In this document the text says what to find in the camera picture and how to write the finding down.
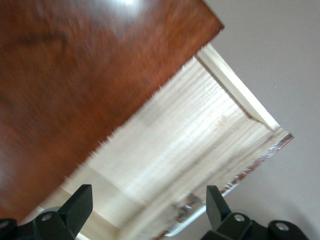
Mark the dark red wooden cabinet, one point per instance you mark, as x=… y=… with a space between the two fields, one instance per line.
x=75 y=75

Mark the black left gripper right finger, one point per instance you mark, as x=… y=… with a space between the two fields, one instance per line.
x=220 y=212

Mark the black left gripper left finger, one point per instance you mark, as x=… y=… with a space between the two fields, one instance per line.
x=72 y=212

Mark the table cover cloth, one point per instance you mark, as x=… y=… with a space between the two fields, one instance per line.
x=275 y=62

